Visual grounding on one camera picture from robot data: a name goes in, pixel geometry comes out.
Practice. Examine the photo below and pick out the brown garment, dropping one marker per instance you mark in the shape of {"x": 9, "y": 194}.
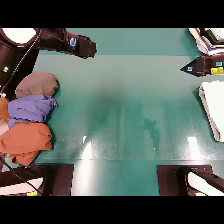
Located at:
{"x": 36, "y": 84}

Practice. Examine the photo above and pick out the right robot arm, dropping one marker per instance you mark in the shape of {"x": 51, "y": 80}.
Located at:
{"x": 204, "y": 65}

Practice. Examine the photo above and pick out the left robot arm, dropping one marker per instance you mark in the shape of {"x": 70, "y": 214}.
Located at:
{"x": 55, "y": 39}

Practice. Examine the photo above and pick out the purple garment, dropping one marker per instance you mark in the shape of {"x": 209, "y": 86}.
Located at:
{"x": 30, "y": 108}

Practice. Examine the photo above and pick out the orange garment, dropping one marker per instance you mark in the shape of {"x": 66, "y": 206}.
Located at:
{"x": 26, "y": 139}

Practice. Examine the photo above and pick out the white garment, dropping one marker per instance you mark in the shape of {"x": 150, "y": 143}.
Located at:
{"x": 215, "y": 106}

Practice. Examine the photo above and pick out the heap of clothes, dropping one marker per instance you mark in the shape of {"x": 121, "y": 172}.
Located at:
{"x": 207, "y": 46}

